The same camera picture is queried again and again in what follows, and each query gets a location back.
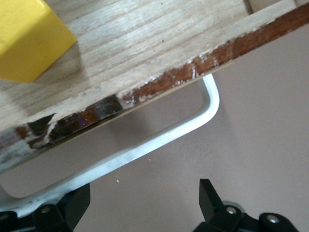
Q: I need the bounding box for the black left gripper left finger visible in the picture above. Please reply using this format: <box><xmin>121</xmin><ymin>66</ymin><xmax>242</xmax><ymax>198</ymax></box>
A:
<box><xmin>0</xmin><ymin>182</ymin><xmax>91</xmax><ymax>232</ymax></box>

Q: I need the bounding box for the brown table cover sheet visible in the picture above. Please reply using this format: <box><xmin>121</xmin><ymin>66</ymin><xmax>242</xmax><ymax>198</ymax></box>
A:
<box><xmin>0</xmin><ymin>23</ymin><xmax>309</xmax><ymax>232</ymax></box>

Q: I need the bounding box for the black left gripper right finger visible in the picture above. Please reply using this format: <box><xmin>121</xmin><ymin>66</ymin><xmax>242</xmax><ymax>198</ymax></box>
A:
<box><xmin>193</xmin><ymin>178</ymin><xmax>300</xmax><ymax>232</ymax></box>

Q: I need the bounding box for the yellow block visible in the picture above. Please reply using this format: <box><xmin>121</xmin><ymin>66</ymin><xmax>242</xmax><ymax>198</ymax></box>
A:
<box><xmin>0</xmin><ymin>0</ymin><xmax>78</xmax><ymax>84</ymax></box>

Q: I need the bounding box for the wooden drawer with white handle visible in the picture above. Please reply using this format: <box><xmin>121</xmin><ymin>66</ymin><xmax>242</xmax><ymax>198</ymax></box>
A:
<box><xmin>0</xmin><ymin>0</ymin><xmax>309</xmax><ymax>218</ymax></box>

